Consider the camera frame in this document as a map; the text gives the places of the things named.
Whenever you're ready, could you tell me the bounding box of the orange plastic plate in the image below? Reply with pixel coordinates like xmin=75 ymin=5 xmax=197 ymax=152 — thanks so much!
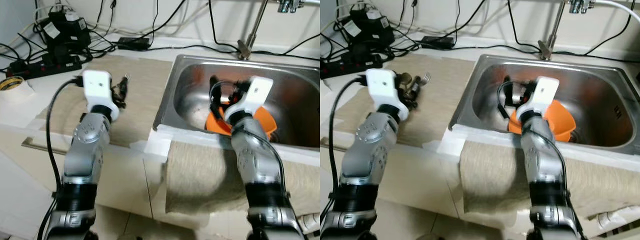
xmin=205 ymin=111 xmax=236 ymax=137
xmin=507 ymin=116 xmax=525 ymax=136

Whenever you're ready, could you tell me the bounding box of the orange plastic bowl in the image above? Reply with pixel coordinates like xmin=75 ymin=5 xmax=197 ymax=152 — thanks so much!
xmin=250 ymin=102 xmax=279 ymax=142
xmin=542 ymin=99 xmax=577 ymax=144

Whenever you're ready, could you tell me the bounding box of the stainless steel sink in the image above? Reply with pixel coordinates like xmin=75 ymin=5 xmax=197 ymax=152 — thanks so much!
xmin=152 ymin=54 xmax=321 ymax=151
xmin=449 ymin=54 xmax=640 ymax=156

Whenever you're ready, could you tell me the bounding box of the beige woven placemat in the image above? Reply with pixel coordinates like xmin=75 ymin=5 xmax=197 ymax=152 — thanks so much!
xmin=37 ymin=54 xmax=173 ymax=148
xmin=332 ymin=52 xmax=473 ymax=148

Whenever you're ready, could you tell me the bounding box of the black power adapter brick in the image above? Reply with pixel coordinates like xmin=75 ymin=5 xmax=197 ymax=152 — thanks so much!
xmin=421 ymin=36 xmax=455 ymax=50
xmin=116 ymin=36 xmax=151 ymax=51

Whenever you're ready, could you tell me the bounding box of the steel sink faucet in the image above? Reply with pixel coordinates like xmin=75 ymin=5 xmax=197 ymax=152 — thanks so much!
xmin=537 ymin=0 xmax=571 ymax=61
xmin=236 ymin=0 xmax=271 ymax=61

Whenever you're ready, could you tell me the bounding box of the black power strip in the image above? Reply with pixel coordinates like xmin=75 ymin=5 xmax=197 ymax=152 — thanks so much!
xmin=320 ymin=52 xmax=383 ymax=78
xmin=5 ymin=54 xmax=83 ymax=80

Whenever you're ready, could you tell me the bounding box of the white paper sheet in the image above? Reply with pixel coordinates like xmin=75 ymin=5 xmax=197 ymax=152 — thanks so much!
xmin=435 ymin=124 xmax=468 ymax=156
xmin=129 ymin=125 xmax=173 ymax=158

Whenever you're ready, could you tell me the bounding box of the black battery charger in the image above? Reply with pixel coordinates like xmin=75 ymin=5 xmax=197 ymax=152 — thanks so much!
xmin=37 ymin=7 xmax=92 ymax=55
xmin=340 ymin=6 xmax=393 ymax=51

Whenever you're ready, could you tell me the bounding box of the cream cabinet door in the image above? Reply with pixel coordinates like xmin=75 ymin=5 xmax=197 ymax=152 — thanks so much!
xmin=15 ymin=145 xmax=153 ymax=221
xmin=395 ymin=145 xmax=460 ymax=218
xmin=144 ymin=152 xmax=251 ymax=236

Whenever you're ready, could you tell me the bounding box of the beige hanging towel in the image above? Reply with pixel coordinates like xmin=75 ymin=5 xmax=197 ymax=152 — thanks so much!
xmin=165 ymin=140 xmax=321 ymax=216
xmin=460 ymin=140 xmax=640 ymax=221

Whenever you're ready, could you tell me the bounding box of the white tape roll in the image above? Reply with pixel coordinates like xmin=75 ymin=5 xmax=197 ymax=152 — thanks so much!
xmin=0 ymin=76 xmax=33 ymax=103

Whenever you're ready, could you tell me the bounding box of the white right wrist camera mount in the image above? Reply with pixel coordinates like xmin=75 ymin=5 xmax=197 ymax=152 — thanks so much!
xmin=515 ymin=76 xmax=560 ymax=121
xmin=223 ymin=76 xmax=274 ymax=123

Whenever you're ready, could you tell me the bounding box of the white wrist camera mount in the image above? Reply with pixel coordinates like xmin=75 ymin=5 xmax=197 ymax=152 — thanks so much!
xmin=81 ymin=70 xmax=121 ymax=121
xmin=223 ymin=76 xmax=274 ymax=123
xmin=515 ymin=76 xmax=560 ymax=121
xmin=366 ymin=68 xmax=408 ymax=121

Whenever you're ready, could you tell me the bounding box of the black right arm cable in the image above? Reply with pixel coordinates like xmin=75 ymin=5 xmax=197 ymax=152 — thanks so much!
xmin=209 ymin=80 xmax=288 ymax=221
xmin=497 ymin=80 xmax=583 ymax=221

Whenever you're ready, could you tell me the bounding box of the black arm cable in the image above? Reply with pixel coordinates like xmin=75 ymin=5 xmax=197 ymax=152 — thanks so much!
xmin=209 ymin=80 xmax=288 ymax=221
xmin=37 ymin=77 xmax=86 ymax=240
xmin=327 ymin=77 xmax=368 ymax=221
xmin=497 ymin=80 xmax=583 ymax=221

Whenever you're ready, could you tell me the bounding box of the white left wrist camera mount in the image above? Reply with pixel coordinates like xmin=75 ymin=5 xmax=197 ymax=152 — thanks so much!
xmin=366 ymin=68 xmax=408 ymax=121
xmin=81 ymin=70 xmax=121 ymax=121

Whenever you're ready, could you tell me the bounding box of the black power cable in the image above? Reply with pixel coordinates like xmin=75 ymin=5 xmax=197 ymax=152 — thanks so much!
xmin=506 ymin=0 xmax=542 ymax=52
xmin=452 ymin=43 xmax=640 ymax=63
xmin=207 ymin=0 xmax=242 ymax=51
xmin=149 ymin=43 xmax=321 ymax=62

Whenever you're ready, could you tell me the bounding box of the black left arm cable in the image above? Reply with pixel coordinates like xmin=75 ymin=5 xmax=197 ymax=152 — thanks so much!
xmin=327 ymin=77 xmax=368 ymax=221
xmin=37 ymin=77 xmax=86 ymax=240

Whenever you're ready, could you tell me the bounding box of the metal cabinet bar handle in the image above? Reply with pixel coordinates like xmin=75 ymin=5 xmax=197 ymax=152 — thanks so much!
xmin=21 ymin=137 xmax=68 ymax=156

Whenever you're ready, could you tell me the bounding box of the white water hose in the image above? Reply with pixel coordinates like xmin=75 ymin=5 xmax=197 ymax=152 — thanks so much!
xmin=595 ymin=0 xmax=640 ymax=23

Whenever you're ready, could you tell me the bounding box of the white corrugated drain hose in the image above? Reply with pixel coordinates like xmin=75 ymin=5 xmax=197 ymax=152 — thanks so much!
xmin=295 ymin=212 xmax=321 ymax=236
xmin=585 ymin=210 xmax=640 ymax=238

